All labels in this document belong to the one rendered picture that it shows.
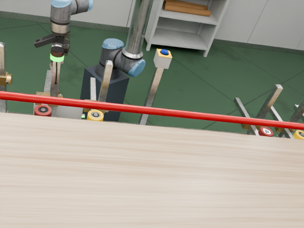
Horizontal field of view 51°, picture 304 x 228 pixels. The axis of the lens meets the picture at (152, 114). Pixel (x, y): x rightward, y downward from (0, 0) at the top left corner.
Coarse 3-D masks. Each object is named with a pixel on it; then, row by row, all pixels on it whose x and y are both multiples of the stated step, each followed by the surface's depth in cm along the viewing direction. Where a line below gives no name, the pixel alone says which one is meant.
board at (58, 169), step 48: (0, 144) 131; (48, 144) 137; (96, 144) 145; (144, 144) 153; (192, 144) 162; (240, 144) 172; (288, 144) 183; (0, 192) 115; (48, 192) 120; (96, 192) 125; (144, 192) 131; (192, 192) 138; (240, 192) 145; (288, 192) 153
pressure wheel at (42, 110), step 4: (40, 104) 154; (44, 104) 155; (36, 108) 151; (40, 108) 153; (44, 108) 153; (48, 108) 154; (36, 112) 149; (40, 112) 150; (44, 112) 151; (48, 112) 151; (48, 116) 152
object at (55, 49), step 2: (54, 46) 146; (56, 46) 146; (52, 48) 144; (54, 48) 144; (56, 48) 145; (58, 48) 145; (60, 48) 146; (62, 48) 146; (52, 50) 143; (54, 50) 143; (56, 50) 144; (58, 50) 144; (60, 50) 144; (62, 50) 145; (60, 52) 143; (56, 62) 148; (56, 64) 149; (56, 66) 150; (56, 68) 152; (56, 70) 154; (56, 72) 155; (56, 74) 156; (56, 76) 156; (56, 78) 157; (56, 80) 158; (56, 82) 159
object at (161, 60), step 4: (156, 52) 162; (160, 52) 159; (156, 56) 161; (160, 56) 157; (164, 56) 157; (168, 56) 158; (156, 60) 160; (160, 60) 158; (164, 60) 159; (168, 60) 159; (156, 64) 160; (160, 64) 160; (164, 64) 160; (168, 64) 161
